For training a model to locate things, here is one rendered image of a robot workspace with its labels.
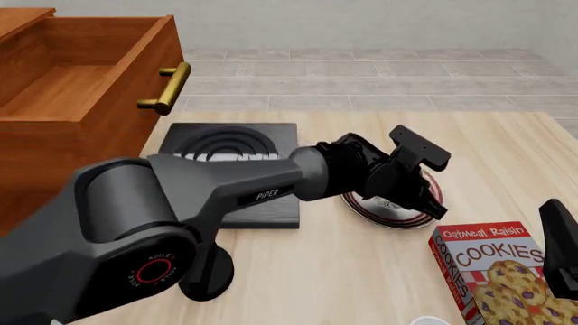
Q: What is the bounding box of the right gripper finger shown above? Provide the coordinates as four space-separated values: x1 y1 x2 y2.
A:
538 198 578 271

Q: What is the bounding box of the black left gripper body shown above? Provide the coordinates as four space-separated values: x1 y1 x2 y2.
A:
363 153 438 209

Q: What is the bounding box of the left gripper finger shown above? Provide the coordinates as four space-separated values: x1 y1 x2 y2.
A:
421 198 450 219

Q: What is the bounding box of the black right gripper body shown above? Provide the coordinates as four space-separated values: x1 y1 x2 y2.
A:
543 265 578 302

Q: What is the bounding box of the white plate with red rings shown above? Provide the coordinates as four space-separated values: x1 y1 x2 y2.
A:
340 168 446 230

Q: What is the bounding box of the flat black stove plate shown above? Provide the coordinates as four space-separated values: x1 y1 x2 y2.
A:
157 122 302 230

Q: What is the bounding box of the wooden cabinet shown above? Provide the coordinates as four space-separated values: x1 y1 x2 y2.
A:
0 7 58 46

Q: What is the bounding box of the oatmeal raisin cookies box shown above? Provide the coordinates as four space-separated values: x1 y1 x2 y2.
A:
427 221 578 325

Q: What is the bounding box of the white mug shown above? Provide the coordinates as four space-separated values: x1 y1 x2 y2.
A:
408 315 448 325

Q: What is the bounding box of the open wooden drawer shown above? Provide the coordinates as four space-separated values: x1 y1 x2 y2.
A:
0 14 187 238

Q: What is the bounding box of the brass drawer handle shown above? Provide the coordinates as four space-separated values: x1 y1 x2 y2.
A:
136 61 192 116

